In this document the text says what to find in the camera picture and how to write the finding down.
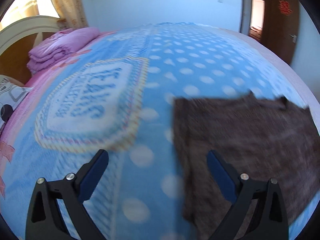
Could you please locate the brown knitted sweater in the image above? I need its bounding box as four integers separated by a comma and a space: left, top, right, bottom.
173, 93, 319, 239

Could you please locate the folded pink blanket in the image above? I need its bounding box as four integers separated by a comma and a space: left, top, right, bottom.
27, 27, 100, 74

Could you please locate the brown wooden door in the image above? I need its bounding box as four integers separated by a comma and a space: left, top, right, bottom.
260, 0, 299, 64

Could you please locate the cream and brown headboard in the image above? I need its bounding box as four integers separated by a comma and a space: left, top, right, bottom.
1, 16, 60, 84

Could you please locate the red door decoration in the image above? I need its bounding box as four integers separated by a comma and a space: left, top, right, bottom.
278, 0, 292, 16

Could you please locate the patterned white pillow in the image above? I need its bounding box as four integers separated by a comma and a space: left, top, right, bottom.
0, 75, 33, 128

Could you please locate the patterned bed cover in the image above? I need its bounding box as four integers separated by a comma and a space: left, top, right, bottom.
1, 23, 319, 239

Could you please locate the silver door handle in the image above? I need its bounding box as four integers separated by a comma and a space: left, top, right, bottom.
290, 34, 297, 43

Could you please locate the yellow floral curtain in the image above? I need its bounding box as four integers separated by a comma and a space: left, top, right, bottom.
1, 0, 88, 29

